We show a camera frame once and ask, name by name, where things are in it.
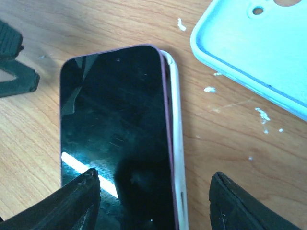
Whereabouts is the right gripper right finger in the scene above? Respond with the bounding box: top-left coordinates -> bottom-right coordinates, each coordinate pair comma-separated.
209,172 -> 299,230

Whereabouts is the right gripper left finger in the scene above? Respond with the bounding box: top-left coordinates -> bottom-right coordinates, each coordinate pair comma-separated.
0,168 -> 100,230

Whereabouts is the white phone case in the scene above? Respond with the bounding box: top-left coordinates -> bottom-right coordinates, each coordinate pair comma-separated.
160,50 -> 189,230

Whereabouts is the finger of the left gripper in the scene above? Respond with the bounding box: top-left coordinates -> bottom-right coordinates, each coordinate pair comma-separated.
0,21 -> 40,98

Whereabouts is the pink phone black screen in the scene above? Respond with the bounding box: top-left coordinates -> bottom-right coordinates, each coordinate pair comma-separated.
59,44 -> 178,230

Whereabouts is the light blue phone case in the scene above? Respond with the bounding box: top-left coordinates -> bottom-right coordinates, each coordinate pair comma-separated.
190,0 -> 307,120

